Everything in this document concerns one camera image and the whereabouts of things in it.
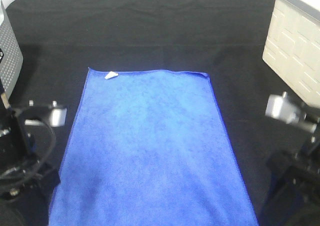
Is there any blue microfibre towel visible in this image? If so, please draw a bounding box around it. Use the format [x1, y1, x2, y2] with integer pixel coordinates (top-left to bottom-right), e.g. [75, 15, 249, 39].
[49, 69, 258, 226]

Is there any grey perforated basket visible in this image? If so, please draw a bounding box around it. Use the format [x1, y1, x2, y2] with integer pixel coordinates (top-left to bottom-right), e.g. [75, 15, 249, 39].
[0, 0, 23, 98]

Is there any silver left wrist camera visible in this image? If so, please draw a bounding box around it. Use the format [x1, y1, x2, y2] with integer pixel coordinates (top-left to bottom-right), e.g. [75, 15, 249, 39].
[22, 99, 68, 128]

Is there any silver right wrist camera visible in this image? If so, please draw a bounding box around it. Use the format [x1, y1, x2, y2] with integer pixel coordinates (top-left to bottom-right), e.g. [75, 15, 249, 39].
[265, 91, 320, 134]

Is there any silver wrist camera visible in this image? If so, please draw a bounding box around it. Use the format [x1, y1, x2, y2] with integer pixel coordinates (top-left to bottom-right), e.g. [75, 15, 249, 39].
[265, 91, 320, 134]
[22, 99, 68, 128]

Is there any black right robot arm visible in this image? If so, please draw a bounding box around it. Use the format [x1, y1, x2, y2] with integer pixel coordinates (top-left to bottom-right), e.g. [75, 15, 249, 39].
[258, 129, 320, 226]

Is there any white slotted storage box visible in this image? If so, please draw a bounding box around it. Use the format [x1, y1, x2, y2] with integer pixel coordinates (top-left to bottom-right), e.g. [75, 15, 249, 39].
[262, 0, 320, 107]

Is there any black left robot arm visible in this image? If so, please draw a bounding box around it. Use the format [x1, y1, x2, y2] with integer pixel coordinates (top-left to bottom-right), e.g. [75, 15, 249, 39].
[0, 87, 67, 226]

